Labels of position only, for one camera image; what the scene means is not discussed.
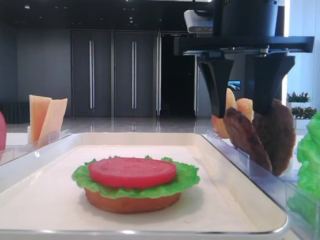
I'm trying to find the brown meat patty outer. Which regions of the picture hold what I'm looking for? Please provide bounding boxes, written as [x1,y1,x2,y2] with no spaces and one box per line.
[252,98,296,176]

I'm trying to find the dark cabinet doors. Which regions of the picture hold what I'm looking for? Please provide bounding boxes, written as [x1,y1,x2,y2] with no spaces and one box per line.
[71,30,157,118]

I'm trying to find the orange cheese slice outer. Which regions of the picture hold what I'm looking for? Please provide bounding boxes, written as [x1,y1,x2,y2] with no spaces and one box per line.
[29,95,52,143]

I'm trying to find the clear long rail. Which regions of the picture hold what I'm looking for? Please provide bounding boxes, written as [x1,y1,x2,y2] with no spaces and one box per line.
[204,130,320,240]
[0,129,73,166]

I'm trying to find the clear long rail left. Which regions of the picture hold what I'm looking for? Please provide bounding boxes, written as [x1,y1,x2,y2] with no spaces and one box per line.
[0,129,73,166]

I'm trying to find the yellow cheese slice inner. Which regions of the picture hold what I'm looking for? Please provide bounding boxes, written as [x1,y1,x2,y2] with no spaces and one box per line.
[39,98,68,140]

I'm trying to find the upright bun half outer right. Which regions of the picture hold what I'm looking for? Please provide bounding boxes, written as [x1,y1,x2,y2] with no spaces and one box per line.
[236,98,254,122]

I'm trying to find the red tomato slice on tray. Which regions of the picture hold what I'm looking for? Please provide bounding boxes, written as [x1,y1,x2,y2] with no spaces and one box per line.
[88,157,177,188]

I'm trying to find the white rectangular metal tray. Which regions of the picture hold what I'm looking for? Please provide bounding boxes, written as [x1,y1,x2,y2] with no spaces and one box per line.
[0,132,289,240]

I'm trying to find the small wall screen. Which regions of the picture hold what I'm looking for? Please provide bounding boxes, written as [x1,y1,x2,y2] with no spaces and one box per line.
[227,80,241,91]

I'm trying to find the upright bun half inner right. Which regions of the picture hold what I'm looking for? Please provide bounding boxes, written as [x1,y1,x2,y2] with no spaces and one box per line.
[211,88,237,139]

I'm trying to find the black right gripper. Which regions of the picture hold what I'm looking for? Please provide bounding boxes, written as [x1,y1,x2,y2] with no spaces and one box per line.
[173,0,315,118]

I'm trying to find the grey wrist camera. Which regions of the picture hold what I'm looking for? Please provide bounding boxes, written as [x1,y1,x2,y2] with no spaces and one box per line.
[184,10,214,34]

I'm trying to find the clear long rail right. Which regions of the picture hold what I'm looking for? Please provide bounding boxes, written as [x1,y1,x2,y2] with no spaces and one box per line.
[204,130,320,240]

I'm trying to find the potted pink flower plants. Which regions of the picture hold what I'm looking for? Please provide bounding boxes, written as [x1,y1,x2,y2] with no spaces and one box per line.
[286,92,317,120]

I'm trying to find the brown meat patty inner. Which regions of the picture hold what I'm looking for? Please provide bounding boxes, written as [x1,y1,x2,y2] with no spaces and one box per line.
[223,107,272,173]

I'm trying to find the green upright lettuce leaf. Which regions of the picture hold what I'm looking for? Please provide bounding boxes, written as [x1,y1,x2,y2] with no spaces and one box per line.
[287,112,320,225]

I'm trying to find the brown meat patty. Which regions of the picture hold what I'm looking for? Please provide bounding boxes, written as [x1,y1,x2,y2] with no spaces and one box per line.
[223,107,272,173]
[252,98,296,176]

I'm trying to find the red upright tomato slice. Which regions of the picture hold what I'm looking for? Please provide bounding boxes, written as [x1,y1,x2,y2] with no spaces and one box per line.
[0,112,7,151]

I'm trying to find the bun bottom half on tray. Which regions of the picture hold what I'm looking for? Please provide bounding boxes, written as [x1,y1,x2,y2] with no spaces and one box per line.
[84,188,181,214]

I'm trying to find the white cheese pusher block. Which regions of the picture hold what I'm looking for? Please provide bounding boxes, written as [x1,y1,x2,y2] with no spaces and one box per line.
[27,125,32,144]

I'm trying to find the upright bun half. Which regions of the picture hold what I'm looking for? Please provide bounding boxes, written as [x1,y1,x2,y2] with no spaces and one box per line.
[236,98,254,122]
[211,88,237,139]

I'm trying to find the green lettuce leaf on tray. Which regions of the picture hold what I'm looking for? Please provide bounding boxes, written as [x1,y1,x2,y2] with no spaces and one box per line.
[71,157,200,199]

